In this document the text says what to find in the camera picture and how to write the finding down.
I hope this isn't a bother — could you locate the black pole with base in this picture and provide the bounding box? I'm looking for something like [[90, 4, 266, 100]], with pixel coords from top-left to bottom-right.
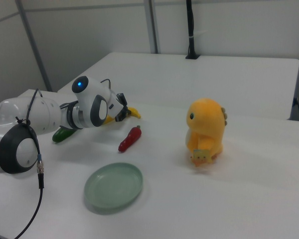
[[185, 0, 200, 60]]

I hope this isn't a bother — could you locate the black cable with connector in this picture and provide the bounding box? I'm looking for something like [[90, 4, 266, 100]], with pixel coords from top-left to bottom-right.
[[11, 88, 45, 239]]

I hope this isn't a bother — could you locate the red toy chili pepper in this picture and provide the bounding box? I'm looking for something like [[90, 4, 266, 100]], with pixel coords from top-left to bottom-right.
[[118, 125, 143, 153]]

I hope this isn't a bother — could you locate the green toy cucumber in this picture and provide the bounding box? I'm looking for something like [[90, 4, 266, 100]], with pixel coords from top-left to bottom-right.
[[52, 126, 77, 144]]

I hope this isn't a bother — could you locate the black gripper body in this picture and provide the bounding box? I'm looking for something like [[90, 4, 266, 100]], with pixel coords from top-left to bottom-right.
[[116, 92, 129, 114]]

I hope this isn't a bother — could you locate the grey partition post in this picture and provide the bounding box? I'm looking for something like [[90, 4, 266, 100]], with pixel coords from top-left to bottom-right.
[[148, 0, 160, 54], [14, 0, 53, 92]]

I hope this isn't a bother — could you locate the yellow toy banana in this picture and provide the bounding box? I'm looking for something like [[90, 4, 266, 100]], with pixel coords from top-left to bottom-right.
[[103, 106, 142, 125]]

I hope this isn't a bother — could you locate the paper hang tag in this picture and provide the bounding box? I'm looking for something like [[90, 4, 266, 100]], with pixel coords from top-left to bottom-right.
[[191, 148, 212, 167]]

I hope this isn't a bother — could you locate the pale green plastic plate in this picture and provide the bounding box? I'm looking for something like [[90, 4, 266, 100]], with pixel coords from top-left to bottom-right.
[[84, 162, 144, 209]]

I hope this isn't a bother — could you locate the orange plush dinosaur toy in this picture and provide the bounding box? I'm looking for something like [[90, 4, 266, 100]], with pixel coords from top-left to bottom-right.
[[185, 98, 229, 167]]

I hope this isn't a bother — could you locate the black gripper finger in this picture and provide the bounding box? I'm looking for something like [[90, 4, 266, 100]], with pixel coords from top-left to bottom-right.
[[114, 109, 129, 122]]

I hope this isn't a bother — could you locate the black power cable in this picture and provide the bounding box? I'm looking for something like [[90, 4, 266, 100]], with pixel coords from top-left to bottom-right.
[[292, 96, 299, 120]]

